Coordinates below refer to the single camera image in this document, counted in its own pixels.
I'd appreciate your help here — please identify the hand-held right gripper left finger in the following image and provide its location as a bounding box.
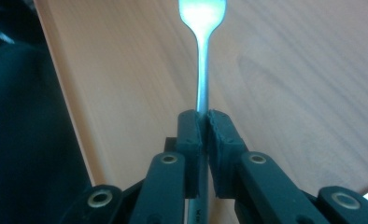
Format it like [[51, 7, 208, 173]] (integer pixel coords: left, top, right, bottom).
[[176, 109, 204, 200]]

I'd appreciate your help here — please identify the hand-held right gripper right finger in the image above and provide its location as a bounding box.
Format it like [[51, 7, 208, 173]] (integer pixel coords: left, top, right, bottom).
[[205, 108, 249, 200]]

